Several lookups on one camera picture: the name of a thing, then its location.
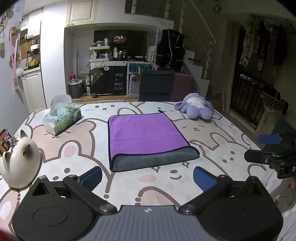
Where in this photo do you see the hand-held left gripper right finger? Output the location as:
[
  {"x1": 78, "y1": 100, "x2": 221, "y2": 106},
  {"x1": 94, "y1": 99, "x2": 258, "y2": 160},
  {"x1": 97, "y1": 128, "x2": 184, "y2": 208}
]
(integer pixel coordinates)
[{"x1": 178, "y1": 166, "x2": 265, "y2": 215}]

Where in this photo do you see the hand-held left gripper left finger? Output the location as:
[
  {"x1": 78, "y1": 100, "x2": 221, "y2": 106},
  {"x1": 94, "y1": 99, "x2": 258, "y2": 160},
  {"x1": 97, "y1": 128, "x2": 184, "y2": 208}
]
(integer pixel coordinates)
[{"x1": 31, "y1": 166, "x2": 117, "y2": 215}]

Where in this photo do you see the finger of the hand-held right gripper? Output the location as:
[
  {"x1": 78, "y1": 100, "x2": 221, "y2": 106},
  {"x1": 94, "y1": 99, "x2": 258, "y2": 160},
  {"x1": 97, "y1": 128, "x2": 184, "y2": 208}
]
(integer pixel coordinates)
[
  {"x1": 244, "y1": 149, "x2": 278, "y2": 165},
  {"x1": 257, "y1": 134, "x2": 283, "y2": 144}
]

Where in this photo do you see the purple and grey towel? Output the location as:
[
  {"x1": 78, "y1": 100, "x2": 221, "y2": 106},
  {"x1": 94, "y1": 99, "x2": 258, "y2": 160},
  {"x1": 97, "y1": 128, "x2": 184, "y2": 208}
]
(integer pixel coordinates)
[{"x1": 108, "y1": 111, "x2": 200, "y2": 172}]

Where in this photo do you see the bunny print tablecloth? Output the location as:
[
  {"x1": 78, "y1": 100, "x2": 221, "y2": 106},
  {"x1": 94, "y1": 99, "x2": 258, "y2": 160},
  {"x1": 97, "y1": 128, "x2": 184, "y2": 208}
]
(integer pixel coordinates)
[{"x1": 0, "y1": 101, "x2": 275, "y2": 241}]

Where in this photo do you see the white net basket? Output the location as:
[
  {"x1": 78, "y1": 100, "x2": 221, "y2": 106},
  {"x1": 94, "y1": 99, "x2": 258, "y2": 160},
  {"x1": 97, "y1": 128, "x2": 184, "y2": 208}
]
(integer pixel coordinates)
[{"x1": 262, "y1": 91, "x2": 287, "y2": 114}]

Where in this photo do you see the floral tissue pack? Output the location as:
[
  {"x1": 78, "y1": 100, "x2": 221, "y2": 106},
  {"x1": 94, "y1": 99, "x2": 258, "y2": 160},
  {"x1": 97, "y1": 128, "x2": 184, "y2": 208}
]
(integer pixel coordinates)
[{"x1": 43, "y1": 94, "x2": 84, "y2": 136}]

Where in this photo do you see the purple plush toy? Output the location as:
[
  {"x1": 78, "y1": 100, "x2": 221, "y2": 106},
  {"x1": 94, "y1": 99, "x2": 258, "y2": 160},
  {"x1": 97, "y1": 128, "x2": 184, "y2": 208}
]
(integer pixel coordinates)
[{"x1": 174, "y1": 93, "x2": 215, "y2": 120}]

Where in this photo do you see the white ceramic cat figurine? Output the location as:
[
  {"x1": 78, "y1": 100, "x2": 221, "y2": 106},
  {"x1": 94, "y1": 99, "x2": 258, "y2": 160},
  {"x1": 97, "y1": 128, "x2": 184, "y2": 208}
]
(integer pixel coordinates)
[{"x1": 0, "y1": 129, "x2": 43, "y2": 189}]

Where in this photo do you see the beige curtain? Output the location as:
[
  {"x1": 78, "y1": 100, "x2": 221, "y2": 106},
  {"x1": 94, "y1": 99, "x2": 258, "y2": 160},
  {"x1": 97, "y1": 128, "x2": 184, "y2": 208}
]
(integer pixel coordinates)
[{"x1": 219, "y1": 20, "x2": 240, "y2": 114}]

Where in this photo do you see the grey trash bin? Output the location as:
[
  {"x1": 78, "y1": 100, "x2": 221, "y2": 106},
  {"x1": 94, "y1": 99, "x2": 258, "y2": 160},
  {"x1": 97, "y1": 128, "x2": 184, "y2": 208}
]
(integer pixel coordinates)
[{"x1": 68, "y1": 82, "x2": 84, "y2": 99}]

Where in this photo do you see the black hanging garment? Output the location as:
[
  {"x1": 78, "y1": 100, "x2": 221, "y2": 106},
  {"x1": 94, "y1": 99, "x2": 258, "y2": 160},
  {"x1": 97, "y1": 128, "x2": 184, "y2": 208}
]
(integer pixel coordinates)
[
  {"x1": 256, "y1": 20, "x2": 271, "y2": 71},
  {"x1": 274, "y1": 24, "x2": 287, "y2": 66}
]

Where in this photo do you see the black cabinet with white lettering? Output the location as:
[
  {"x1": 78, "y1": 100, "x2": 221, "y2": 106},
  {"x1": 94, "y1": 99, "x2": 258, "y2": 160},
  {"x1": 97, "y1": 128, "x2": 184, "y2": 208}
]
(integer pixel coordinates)
[{"x1": 89, "y1": 61, "x2": 127, "y2": 95}]

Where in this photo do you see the patterned hanging garment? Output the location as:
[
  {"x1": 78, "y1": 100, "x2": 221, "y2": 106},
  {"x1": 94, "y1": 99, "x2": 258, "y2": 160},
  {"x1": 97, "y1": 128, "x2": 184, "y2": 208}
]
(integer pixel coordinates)
[{"x1": 239, "y1": 16, "x2": 258, "y2": 67}]

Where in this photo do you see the dark chair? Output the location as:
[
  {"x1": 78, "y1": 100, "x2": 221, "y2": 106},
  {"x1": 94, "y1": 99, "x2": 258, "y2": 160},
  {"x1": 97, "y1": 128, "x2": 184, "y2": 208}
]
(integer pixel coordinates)
[{"x1": 139, "y1": 70, "x2": 175, "y2": 103}]

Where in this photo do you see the white floor cabinet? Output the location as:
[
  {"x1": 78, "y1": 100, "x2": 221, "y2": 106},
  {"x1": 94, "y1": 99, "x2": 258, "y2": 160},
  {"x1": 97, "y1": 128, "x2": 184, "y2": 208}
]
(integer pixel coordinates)
[{"x1": 22, "y1": 70, "x2": 48, "y2": 112}]

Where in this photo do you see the teal sign board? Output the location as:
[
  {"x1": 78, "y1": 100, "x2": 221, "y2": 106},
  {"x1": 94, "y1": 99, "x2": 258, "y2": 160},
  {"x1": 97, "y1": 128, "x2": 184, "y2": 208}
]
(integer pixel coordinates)
[{"x1": 127, "y1": 62, "x2": 152, "y2": 97}]

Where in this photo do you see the white countertop rack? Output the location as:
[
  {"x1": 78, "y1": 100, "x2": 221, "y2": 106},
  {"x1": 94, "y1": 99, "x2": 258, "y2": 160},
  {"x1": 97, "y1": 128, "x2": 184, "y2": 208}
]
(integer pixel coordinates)
[{"x1": 89, "y1": 46, "x2": 111, "y2": 62}]

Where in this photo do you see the pink ribbon with pompom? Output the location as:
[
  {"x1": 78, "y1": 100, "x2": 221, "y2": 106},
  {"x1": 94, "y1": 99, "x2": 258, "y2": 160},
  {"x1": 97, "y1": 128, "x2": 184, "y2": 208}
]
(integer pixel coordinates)
[{"x1": 9, "y1": 27, "x2": 24, "y2": 90}]

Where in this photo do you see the black countertop oven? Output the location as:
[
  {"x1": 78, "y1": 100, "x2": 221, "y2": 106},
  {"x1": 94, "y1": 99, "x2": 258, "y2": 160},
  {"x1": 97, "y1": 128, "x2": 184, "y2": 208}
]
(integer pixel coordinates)
[{"x1": 26, "y1": 48, "x2": 41, "y2": 70}]

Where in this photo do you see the black jacket with white piping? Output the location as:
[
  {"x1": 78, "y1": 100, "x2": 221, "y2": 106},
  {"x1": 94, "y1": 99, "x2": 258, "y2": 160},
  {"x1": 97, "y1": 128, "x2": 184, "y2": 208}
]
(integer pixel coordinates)
[{"x1": 156, "y1": 29, "x2": 186, "y2": 70}]

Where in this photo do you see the brown keychain item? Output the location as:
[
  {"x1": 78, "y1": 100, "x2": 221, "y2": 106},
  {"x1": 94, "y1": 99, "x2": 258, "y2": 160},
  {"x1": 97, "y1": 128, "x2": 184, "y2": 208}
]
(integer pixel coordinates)
[{"x1": 0, "y1": 128, "x2": 18, "y2": 158}]

